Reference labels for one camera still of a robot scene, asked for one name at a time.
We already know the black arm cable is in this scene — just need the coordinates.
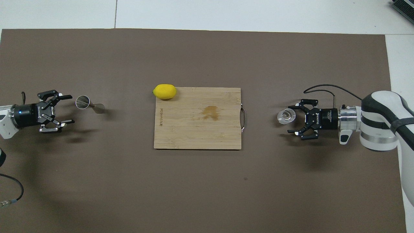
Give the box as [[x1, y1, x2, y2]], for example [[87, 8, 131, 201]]
[[303, 84, 363, 105], [0, 92, 27, 208]]

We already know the yellow lemon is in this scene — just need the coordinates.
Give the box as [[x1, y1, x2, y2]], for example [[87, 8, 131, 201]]
[[153, 84, 177, 100]]

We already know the brown table mat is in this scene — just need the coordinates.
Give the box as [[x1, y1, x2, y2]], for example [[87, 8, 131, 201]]
[[0, 28, 407, 233]]

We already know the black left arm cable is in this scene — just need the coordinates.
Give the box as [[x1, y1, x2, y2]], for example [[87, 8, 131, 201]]
[[0, 92, 27, 208]]

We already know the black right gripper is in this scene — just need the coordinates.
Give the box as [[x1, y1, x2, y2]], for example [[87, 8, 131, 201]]
[[287, 98, 339, 140]]

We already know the bamboo cutting board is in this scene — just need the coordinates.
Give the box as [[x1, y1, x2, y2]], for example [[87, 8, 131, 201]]
[[154, 87, 246, 150]]

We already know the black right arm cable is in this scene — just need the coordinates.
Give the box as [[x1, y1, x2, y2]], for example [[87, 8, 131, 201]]
[[303, 84, 363, 105]]

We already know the steel double jigger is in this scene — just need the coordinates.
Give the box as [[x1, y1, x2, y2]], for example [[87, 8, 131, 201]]
[[75, 95, 105, 114]]

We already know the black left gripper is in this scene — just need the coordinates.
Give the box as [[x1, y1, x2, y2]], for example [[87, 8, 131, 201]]
[[14, 89, 75, 134]]

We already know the grey ribbed device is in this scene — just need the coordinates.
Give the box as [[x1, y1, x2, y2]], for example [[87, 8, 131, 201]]
[[390, 0, 414, 25]]

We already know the small clear glass cup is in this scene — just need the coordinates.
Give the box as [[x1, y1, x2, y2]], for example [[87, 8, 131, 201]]
[[277, 108, 296, 125]]

